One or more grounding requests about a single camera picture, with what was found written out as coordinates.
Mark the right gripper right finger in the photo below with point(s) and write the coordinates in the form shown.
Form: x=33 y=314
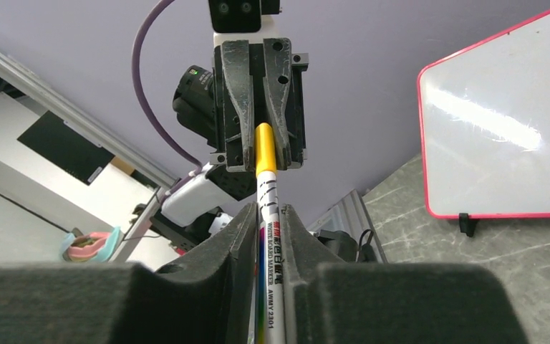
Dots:
x=328 y=300

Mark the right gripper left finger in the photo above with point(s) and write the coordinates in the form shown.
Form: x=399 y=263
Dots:
x=202 y=297

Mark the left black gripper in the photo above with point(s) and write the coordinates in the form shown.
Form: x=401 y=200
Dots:
x=254 y=84

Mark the white whiteboard marker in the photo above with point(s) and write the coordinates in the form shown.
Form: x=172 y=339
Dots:
x=270 y=322

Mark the yellow marker cap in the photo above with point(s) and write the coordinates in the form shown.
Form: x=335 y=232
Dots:
x=265 y=149

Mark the whiteboard with red frame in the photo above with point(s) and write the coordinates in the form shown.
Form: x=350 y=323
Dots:
x=485 y=126

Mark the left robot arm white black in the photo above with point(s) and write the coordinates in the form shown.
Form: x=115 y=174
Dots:
x=191 y=210

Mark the pink teal tape dispenser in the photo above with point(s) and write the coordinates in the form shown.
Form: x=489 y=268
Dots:
x=97 y=246

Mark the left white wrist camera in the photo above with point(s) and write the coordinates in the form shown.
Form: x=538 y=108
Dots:
x=251 y=20

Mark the aluminium extrusion frame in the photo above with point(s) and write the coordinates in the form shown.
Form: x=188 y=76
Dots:
x=151 y=252

